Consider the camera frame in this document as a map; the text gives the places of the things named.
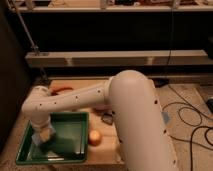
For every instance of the blue yellow sponge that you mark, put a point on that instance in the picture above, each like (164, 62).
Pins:
(41, 138)

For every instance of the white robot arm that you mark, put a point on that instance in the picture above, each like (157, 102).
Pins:
(140, 127)

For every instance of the green plastic tray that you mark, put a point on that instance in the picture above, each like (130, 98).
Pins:
(69, 144)

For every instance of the dark metal small object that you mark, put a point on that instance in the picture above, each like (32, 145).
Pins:
(107, 118)

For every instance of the red curved toy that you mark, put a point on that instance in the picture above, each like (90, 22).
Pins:
(60, 89)

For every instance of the round orange fruit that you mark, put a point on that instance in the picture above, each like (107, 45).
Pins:
(95, 137)

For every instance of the wooden board table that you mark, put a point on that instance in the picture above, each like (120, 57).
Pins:
(108, 151)

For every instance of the wooden shelf beam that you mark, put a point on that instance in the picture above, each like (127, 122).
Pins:
(118, 58)

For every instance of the upper white shelf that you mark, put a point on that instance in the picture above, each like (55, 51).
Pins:
(110, 5)

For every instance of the metal diagonal rod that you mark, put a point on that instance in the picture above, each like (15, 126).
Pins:
(34, 47)

